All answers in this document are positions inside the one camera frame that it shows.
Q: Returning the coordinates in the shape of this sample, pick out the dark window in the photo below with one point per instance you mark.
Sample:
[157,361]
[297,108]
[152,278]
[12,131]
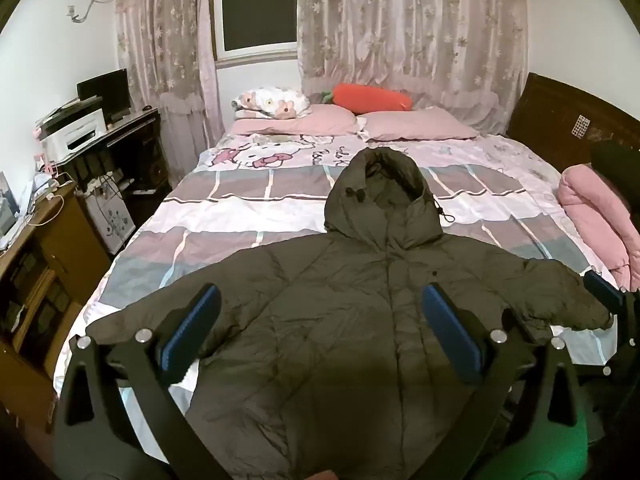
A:
[257,5]

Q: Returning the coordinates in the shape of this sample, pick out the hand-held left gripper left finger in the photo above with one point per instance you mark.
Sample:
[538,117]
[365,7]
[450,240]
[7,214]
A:
[190,327]

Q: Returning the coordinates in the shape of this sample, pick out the brown wooden cabinet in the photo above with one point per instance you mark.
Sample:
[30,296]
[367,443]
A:
[65,245]

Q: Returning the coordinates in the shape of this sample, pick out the narrow floral lace curtain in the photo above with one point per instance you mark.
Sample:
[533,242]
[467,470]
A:
[160,60]

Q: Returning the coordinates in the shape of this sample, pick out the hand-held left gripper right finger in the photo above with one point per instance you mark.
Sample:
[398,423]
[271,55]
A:
[450,330]

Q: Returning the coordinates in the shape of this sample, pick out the white flower print cabinet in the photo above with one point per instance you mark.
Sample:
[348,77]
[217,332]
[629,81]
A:
[112,220]

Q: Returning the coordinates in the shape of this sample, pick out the orange carrot plush pillow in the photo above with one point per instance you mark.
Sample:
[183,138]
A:
[370,97]

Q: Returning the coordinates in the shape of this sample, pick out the dark computer desk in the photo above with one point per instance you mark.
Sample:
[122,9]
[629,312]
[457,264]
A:
[140,155]

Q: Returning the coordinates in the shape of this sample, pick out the floral print pillow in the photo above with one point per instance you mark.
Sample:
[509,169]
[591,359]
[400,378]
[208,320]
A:
[272,102]

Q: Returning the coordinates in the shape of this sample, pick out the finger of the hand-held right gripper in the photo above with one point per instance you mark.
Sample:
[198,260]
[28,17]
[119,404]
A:
[605,290]

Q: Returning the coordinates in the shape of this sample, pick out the black computer monitor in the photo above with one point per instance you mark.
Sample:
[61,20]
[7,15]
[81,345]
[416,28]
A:
[105,90]

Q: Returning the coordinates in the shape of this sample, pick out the olive hooded down jacket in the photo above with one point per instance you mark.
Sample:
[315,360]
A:
[320,310]

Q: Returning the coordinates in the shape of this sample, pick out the white printer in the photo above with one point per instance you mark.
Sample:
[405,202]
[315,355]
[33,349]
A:
[70,132]

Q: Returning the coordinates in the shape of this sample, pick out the white dotted sticker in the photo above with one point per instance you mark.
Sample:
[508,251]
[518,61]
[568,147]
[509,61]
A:
[580,126]

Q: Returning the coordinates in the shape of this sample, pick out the pink pillow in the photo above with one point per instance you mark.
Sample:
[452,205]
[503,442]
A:
[415,125]
[300,122]

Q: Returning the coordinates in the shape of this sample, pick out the bed with patterned sheet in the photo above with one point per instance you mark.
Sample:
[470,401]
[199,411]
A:
[225,220]

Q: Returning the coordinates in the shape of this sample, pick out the dark wooden headboard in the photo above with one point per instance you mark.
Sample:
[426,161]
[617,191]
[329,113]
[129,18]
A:
[545,115]

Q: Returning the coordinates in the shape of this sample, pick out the folded pink quilt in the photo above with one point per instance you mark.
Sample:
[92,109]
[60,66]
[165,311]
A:
[595,210]

